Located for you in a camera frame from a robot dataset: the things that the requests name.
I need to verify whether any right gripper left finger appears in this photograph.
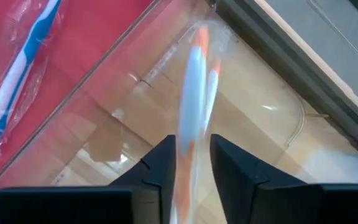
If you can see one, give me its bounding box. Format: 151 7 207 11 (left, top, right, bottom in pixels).
109 134 177 224

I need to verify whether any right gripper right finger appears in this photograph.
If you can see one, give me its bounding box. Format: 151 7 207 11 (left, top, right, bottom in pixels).
210 134 323 224

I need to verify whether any blue white toothbrush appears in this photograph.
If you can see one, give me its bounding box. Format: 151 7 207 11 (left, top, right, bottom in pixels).
0 0 63 157

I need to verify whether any clear plastic bin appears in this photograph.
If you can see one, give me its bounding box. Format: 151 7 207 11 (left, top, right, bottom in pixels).
0 0 310 224

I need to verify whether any pink plastic bin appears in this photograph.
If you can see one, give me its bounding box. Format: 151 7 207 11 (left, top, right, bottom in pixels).
0 0 155 194

